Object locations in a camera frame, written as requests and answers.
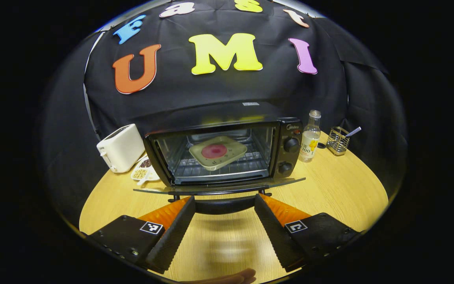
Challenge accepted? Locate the white divided snack dish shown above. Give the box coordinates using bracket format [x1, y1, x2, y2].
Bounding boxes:
[130, 156, 160, 186]

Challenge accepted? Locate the clear bottle with yellow label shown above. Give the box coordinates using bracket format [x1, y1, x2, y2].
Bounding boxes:
[299, 110, 322, 163]

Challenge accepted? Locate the white toaster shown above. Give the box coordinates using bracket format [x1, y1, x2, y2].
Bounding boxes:
[97, 123, 145, 173]

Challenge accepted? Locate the black electric oven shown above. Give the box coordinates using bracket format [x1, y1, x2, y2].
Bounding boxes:
[133, 102, 306, 215]

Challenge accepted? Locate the metal wire holder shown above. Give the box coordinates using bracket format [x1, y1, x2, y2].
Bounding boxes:
[326, 126, 350, 156]

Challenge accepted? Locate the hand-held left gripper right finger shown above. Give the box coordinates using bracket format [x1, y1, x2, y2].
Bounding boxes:
[254, 193, 363, 273]

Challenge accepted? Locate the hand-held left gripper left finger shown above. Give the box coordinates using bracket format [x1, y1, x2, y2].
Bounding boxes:
[86, 196, 196, 274]

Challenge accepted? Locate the pale square plate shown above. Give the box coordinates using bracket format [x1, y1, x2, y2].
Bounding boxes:
[189, 136, 248, 171]

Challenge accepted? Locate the black backdrop cloth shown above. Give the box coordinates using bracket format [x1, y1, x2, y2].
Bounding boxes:
[40, 0, 407, 198]

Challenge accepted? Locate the pink round food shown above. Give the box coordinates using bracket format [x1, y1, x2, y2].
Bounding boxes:
[201, 144, 228, 159]

